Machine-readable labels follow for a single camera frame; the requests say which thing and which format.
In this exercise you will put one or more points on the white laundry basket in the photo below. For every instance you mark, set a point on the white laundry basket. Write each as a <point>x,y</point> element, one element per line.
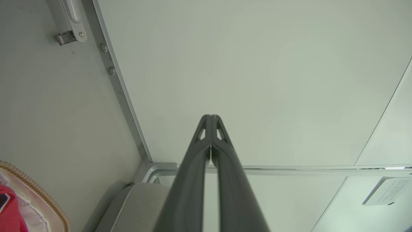
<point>48,198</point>

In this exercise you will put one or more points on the grey partition post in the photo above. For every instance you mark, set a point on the grey partition post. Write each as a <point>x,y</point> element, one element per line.
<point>305,170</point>

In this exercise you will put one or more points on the white basket liner cloth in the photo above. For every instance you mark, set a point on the white basket liner cloth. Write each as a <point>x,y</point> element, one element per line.
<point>33,214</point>

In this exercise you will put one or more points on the small black metal caster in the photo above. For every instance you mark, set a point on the small black metal caster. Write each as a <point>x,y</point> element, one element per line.
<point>66,38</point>

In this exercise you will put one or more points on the white paper notice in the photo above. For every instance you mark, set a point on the white paper notice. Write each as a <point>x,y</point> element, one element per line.
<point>389,191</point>

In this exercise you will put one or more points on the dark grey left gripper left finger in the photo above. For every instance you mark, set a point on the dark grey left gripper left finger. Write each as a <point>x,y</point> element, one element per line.
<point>185,193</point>

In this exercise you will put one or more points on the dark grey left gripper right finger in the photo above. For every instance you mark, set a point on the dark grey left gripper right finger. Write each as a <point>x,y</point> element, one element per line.
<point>238,196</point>

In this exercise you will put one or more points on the grey fabric sofa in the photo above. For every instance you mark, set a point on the grey fabric sofa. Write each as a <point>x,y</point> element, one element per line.
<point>141,206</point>

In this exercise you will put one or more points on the short grey partition foot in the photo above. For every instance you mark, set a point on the short grey partition foot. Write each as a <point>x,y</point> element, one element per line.
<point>157,169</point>

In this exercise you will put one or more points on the grey rail bolt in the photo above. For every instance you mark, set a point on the grey rail bolt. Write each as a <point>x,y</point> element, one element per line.
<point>112,71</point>
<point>104,47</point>

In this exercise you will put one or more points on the grey partition bottom rail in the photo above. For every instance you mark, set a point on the grey partition bottom rail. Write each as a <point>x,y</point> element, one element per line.
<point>117,83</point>

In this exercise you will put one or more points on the long grey partition foot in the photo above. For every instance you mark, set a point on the long grey partition foot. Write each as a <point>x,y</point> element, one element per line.
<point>69,14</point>

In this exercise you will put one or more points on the red and white garment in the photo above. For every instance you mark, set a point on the red and white garment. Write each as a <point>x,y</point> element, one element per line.
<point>11,214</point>

